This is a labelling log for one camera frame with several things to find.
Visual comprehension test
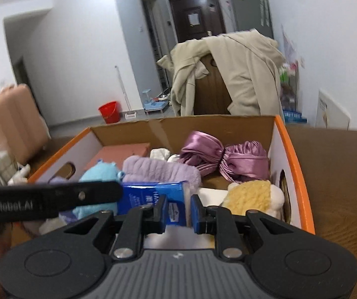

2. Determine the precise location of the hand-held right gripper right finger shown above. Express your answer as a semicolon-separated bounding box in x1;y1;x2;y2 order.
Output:
191;194;294;260

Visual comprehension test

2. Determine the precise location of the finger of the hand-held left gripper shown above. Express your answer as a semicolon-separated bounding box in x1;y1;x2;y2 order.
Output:
41;181;124;218

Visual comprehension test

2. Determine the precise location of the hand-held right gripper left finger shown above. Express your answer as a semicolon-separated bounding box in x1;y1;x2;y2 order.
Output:
63;193;169;261

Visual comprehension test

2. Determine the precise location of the blue tissue packet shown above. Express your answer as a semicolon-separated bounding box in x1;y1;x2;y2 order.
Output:
116;180;193;225

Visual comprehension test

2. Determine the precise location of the blue plush toy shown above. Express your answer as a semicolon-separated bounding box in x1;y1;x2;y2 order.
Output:
72;159;126;219

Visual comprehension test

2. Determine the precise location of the lavender fluffy cloth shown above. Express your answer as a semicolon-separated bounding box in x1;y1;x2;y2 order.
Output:
121;155;203;194

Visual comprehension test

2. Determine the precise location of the yellow plush toy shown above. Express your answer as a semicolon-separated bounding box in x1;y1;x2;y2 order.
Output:
221;180;286;220

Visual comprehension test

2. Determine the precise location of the small white fuzzy toy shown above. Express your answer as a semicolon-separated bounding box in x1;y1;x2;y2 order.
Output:
149;148;182;163

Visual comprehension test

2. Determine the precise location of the purple satin hair band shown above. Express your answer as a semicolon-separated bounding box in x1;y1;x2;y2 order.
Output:
179;130;270;184

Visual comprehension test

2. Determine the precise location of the red cardboard box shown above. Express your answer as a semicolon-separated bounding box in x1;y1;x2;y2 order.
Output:
27;115;316;236

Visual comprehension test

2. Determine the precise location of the white tube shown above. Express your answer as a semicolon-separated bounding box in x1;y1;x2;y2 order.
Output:
7;163;31;184

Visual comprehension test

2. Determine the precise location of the clear plastic container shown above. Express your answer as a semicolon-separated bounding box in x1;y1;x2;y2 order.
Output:
0;149;20;184

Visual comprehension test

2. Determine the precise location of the pink hard suitcase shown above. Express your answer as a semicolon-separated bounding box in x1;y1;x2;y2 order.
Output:
0;84;52;164

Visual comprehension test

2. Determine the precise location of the red plastic bucket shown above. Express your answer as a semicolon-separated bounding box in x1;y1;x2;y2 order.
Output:
98;101;120;124

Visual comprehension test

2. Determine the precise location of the white mop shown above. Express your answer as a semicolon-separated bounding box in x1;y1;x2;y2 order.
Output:
114;65;137;119

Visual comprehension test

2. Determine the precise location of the blue pet feeder stand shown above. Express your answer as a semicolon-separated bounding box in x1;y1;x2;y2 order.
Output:
142;88;170;114

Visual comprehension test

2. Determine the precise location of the wooden chair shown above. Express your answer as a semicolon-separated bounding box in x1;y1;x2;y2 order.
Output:
194;54;234;116

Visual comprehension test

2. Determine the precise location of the shelf of bottles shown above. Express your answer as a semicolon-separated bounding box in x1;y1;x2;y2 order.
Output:
278;62;307;124

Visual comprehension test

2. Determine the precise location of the beige coat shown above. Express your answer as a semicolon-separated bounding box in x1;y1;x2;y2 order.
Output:
156;28;286;118

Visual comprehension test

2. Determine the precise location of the dark brown door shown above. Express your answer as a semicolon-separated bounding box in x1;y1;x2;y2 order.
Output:
169;0;227;43

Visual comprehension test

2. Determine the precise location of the grey refrigerator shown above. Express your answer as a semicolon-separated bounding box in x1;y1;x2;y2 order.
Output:
225;0;274;40

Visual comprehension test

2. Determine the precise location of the hanging umbrella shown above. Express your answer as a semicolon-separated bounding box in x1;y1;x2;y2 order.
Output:
257;0;271;27

